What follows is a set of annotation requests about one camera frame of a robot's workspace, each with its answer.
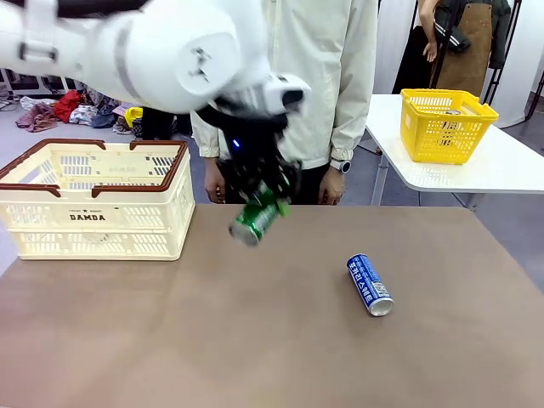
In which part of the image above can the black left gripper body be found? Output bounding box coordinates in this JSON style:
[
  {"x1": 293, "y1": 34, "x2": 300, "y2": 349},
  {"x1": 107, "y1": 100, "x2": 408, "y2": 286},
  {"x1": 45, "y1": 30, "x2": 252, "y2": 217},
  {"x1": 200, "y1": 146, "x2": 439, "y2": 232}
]
[{"x1": 201, "y1": 105, "x2": 294, "y2": 186}]

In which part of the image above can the green drink can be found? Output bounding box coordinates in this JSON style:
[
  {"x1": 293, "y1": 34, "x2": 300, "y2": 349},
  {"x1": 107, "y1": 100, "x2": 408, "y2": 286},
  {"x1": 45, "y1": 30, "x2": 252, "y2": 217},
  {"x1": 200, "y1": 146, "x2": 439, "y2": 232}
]
[{"x1": 228, "y1": 180, "x2": 291, "y2": 248}]

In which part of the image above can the blue white drink can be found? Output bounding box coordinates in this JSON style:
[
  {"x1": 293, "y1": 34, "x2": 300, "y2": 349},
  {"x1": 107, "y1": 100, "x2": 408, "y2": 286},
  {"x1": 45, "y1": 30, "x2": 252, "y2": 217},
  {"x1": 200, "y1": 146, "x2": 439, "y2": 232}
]
[{"x1": 347, "y1": 252, "x2": 395, "y2": 318}]

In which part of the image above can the cream basket with brown rim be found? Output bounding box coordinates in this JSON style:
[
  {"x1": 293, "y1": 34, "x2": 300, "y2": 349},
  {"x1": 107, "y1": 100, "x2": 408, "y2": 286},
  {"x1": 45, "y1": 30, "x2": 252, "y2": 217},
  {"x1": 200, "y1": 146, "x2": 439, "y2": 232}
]
[{"x1": 0, "y1": 139, "x2": 197, "y2": 262}]

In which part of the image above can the yellow plastic basket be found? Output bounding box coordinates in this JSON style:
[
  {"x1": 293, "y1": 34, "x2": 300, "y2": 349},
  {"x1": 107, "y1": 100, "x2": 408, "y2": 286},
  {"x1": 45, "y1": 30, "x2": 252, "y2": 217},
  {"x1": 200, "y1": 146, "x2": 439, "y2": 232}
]
[{"x1": 399, "y1": 88, "x2": 500, "y2": 165}]

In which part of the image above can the person's right hand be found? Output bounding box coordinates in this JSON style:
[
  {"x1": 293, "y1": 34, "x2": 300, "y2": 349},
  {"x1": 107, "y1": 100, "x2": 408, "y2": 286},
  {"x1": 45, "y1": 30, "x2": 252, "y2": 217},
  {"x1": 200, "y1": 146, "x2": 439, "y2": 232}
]
[{"x1": 205, "y1": 156, "x2": 228, "y2": 204}]

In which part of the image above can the person's left hand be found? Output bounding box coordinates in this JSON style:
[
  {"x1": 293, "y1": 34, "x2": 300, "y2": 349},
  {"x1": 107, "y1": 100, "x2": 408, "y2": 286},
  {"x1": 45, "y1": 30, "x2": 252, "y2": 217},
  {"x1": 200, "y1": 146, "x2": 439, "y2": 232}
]
[{"x1": 318, "y1": 167, "x2": 344, "y2": 207}]

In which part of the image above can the person in pink top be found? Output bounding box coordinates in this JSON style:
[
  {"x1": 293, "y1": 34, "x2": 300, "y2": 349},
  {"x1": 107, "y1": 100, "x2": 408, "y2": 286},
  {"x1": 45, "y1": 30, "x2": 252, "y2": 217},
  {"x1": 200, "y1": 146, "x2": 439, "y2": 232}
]
[{"x1": 141, "y1": 108, "x2": 192, "y2": 141}]

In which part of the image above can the cream white zip jacket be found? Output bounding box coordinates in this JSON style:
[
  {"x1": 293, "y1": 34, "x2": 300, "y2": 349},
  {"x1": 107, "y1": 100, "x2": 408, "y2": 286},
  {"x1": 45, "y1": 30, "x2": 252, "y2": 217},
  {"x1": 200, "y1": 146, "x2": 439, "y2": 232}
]
[{"x1": 190, "y1": 0, "x2": 378, "y2": 171}]

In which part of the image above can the blue grey cloth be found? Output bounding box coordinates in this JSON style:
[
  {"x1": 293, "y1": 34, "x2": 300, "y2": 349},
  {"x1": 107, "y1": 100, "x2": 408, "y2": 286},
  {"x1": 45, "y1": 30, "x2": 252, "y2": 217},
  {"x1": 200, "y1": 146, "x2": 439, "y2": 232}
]
[{"x1": 91, "y1": 104, "x2": 116, "y2": 128}]

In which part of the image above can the white floral cloth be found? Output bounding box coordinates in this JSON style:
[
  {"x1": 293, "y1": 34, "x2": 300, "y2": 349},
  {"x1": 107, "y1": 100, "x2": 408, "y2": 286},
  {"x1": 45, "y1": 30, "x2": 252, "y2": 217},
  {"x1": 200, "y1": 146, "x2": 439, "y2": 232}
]
[{"x1": 70, "y1": 105, "x2": 99, "y2": 127}]

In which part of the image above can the red cloth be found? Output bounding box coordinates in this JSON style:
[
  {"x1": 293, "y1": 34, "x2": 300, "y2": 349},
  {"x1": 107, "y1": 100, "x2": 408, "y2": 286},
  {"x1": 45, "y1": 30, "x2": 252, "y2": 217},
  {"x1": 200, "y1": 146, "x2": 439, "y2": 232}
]
[{"x1": 53, "y1": 89, "x2": 84, "y2": 124}]

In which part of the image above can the silver topped drink can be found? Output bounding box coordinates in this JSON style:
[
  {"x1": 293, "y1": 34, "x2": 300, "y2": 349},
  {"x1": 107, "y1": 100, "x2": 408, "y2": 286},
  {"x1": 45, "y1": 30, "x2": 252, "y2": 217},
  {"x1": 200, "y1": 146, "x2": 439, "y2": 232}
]
[{"x1": 439, "y1": 109, "x2": 463, "y2": 148}]

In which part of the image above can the white side table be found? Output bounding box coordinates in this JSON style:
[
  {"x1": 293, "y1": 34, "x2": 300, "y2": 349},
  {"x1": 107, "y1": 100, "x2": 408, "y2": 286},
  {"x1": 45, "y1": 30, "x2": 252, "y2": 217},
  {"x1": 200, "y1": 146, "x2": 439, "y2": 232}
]
[{"x1": 364, "y1": 93, "x2": 544, "y2": 208}]

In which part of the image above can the pink patterned cloth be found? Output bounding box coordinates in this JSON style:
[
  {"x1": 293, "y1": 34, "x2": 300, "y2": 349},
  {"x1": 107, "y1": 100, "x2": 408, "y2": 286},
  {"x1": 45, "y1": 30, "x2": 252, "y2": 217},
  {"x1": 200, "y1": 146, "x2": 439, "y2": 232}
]
[{"x1": 15, "y1": 101, "x2": 59, "y2": 133}]

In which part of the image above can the person in brown apron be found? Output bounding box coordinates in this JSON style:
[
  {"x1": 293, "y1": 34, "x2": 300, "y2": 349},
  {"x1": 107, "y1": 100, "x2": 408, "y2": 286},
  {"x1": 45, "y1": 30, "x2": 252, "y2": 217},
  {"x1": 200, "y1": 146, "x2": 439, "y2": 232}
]
[{"x1": 403, "y1": 0, "x2": 513, "y2": 99}]

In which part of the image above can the black metal stand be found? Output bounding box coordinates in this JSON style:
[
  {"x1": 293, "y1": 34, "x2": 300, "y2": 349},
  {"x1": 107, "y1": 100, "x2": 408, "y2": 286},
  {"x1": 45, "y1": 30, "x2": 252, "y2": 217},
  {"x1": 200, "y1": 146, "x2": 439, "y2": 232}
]
[{"x1": 484, "y1": 0, "x2": 524, "y2": 107}]

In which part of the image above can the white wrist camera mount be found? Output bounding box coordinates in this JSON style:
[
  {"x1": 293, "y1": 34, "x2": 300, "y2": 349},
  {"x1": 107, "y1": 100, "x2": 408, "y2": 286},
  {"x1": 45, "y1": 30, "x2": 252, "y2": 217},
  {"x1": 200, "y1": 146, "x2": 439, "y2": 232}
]
[{"x1": 261, "y1": 74, "x2": 314, "y2": 116}]

